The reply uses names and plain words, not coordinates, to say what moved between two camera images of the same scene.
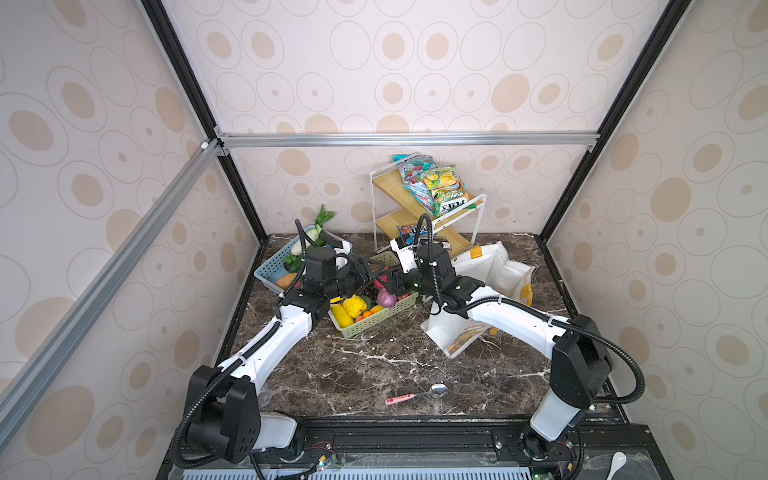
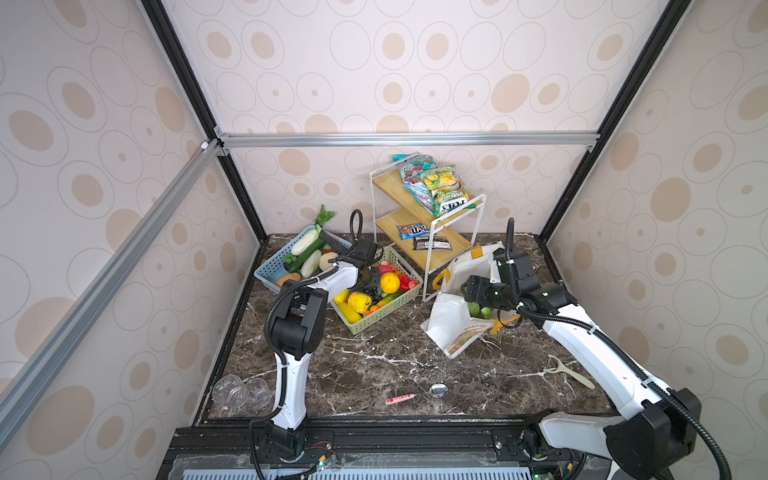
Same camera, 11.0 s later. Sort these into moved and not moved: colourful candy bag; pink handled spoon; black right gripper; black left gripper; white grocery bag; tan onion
Moved: black left gripper; black right gripper
Not moved: white grocery bag; colourful candy bag; tan onion; pink handled spoon
